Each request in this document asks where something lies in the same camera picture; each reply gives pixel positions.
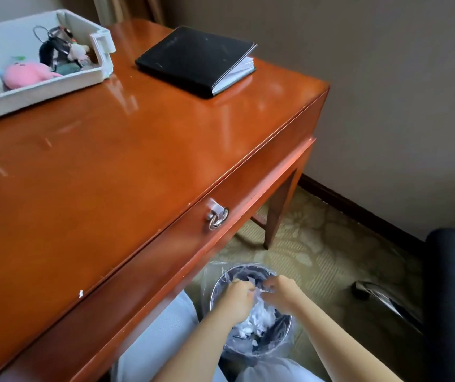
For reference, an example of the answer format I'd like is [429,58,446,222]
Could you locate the person's left hand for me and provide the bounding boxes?
[222,279,257,315]

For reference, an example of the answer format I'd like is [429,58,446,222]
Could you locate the person's right hand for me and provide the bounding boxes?
[262,275,304,315]

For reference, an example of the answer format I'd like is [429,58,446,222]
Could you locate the person's left forearm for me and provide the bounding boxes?
[157,304,248,382]

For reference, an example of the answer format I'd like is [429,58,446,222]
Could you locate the person's right forearm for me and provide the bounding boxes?
[287,300,405,382]

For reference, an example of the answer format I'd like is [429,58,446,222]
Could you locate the pile of white paper scraps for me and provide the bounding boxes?
[231,302,279,339]

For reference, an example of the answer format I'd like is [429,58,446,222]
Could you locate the clear plastic bin liner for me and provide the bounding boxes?
[196,262,296,368]

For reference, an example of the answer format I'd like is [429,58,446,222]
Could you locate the wooden desk drawer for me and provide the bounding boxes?
[0,136,317,382]

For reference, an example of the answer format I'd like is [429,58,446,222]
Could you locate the round black trash bin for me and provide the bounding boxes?
[209,265,293,358]

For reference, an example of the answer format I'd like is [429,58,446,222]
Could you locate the wooden desk leg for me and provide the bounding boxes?
[263,168,301,250]

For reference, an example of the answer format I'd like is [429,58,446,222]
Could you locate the person's white trousers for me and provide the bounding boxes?
[110,290,325,382]

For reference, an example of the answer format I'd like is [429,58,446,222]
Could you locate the chrome chair base leg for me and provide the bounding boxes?
[350,280,426,335]

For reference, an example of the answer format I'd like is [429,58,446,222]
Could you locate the dark wooden baseboard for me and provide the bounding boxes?
[298,173,428,242]

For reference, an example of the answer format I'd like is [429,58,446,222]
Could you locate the black notebook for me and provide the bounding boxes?
[135,25,258,100]

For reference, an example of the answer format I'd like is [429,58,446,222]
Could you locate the white plastic tray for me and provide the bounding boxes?
[0,9,116,127]

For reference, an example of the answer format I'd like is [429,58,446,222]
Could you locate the beige curtain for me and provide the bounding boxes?
[91,0,165,27]

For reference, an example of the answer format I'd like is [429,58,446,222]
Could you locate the pink plush toy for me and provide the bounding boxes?
[3,61,63,90]

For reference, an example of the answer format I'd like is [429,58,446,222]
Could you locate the silver ring drawer handle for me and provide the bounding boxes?
[206,207,229,231]

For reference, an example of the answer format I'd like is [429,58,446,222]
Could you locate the grey green plush keychain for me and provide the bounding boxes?
[55,60,85,77]

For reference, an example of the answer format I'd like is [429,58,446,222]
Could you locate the small white plush keychain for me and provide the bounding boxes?
[67,43,91,63]

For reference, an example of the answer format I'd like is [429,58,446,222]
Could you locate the black plush keychain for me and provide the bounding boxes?
[38,39,62,72]

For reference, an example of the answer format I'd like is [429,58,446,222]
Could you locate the silver key ring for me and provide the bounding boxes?
[33,25,59,45]

